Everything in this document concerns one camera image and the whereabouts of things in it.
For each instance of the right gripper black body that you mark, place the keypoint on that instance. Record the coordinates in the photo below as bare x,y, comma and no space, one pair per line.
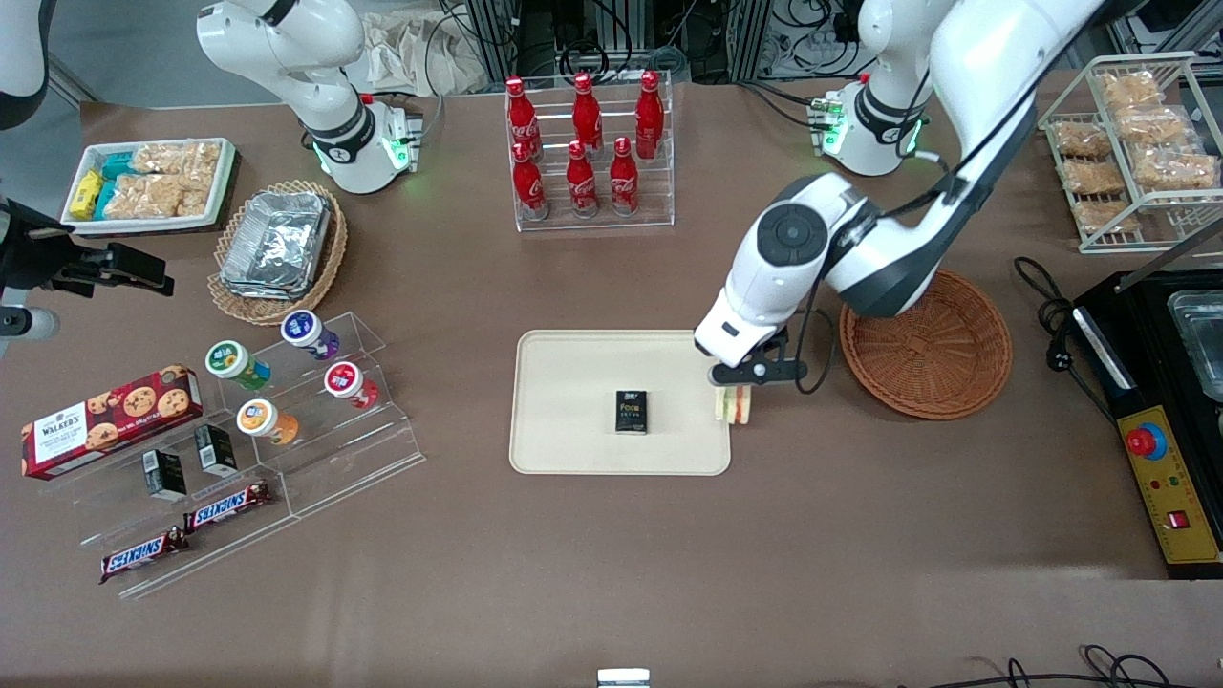
46,254

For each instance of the triangular layered sandwich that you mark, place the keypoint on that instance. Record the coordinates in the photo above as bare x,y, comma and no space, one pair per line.
736,406

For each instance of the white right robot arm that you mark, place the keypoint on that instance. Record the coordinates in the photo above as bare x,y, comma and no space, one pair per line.
287,38

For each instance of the white rectangular snack tray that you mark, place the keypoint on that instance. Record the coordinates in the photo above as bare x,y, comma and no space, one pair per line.
143,225

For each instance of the light wicker basket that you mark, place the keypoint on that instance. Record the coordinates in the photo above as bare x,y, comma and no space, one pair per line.
239,301

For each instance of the brown round wicker basket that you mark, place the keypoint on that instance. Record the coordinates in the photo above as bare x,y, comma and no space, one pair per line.
936,354

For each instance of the beige plastic serving tray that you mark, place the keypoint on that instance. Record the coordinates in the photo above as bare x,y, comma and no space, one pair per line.
573,401

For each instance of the teal snack packet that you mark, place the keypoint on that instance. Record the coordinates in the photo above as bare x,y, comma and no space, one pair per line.
105,199
117,166

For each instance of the yellow snack packet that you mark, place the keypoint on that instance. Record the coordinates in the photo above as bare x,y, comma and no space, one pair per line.
86,194

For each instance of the rice crisp snack bag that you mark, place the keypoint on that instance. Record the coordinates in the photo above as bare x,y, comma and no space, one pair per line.
162,158
201,196
143,196

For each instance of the black box gold print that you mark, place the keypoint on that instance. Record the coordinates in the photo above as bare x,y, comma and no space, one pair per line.
632,413

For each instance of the green lid gum jar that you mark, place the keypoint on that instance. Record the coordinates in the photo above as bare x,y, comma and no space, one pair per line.
227,360

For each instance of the stack of foil containers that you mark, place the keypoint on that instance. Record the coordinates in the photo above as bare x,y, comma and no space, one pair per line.
277,244

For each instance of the red Walkers cookie box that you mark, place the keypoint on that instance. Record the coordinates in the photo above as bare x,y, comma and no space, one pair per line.
115,420

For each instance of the purple lid gum jar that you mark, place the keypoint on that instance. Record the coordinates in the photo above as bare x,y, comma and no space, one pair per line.
302,328

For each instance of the clear acrylic bottle rack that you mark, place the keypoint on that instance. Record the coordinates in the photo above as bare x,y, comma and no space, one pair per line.
597,222

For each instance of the red cola bottle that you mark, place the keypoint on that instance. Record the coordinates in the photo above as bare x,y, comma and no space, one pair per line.
580,183
587,115
528,186
650,117
623,182
524,119

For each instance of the orange lid gum jar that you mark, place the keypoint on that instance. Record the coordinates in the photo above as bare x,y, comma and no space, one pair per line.
260,419

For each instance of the small black carton box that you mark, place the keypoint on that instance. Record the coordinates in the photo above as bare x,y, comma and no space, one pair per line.
165,476
216,450

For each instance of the red lid gum jar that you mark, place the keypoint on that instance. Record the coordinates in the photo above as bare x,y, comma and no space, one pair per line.
344,380

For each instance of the Snickers chocolate bar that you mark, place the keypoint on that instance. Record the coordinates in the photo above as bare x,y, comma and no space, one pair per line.
143,554
227,506

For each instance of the clear acrylic stepped display stand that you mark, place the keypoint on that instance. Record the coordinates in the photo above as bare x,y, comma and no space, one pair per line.
382,449

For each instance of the white grey device edge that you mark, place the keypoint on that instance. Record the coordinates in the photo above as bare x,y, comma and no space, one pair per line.
623,679

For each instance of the crumpled beige bag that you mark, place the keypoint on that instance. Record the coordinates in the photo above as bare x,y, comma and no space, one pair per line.
411,57

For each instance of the clear bagged crisp snack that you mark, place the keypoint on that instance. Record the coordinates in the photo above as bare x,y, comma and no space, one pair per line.
1130,91
1106,217
1175,169
1094,177
1151,126
1080,139

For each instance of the black machine yellow panel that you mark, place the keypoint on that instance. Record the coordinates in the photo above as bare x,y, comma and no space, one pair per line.
1142,354

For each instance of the red emergency stop button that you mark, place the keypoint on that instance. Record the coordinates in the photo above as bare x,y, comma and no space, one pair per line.
1147,441

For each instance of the metal machine lever rod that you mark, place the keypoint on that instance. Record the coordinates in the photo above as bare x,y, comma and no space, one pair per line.
1166,263

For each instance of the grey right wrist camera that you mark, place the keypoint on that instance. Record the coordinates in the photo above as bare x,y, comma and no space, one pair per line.
29,325

